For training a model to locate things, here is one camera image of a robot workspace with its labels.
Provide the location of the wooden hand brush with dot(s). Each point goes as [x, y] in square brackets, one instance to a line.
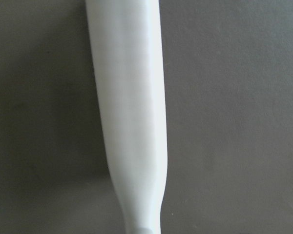
[126, 46]

